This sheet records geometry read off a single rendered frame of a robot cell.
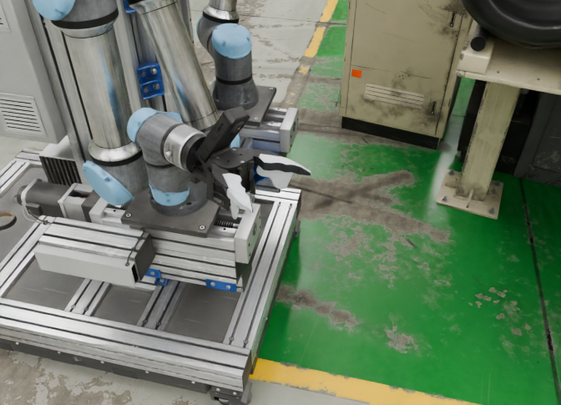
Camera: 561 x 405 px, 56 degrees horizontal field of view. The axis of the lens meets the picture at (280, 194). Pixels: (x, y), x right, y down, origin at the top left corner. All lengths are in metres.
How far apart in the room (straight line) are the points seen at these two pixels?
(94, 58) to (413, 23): 1.77
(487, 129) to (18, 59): 1.73
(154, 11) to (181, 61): 0.10
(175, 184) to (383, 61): 1.77
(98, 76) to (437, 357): 1.44
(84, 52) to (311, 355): 1.28
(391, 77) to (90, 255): 1.76
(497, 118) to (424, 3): 0.60
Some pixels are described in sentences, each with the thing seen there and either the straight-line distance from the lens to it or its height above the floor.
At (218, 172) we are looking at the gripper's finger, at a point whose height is 1.08.
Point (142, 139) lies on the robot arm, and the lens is 1.00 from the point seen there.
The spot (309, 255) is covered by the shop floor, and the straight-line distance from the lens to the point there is 2.18.
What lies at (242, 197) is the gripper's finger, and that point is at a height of 1.08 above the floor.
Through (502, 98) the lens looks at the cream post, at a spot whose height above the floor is 0.54.
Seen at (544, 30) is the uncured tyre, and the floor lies 0.97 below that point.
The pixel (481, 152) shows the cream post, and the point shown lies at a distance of 2.40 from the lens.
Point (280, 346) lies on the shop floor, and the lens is 1.91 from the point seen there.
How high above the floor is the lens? 1.60
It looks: 41 degrees down
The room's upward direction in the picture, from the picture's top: straight up
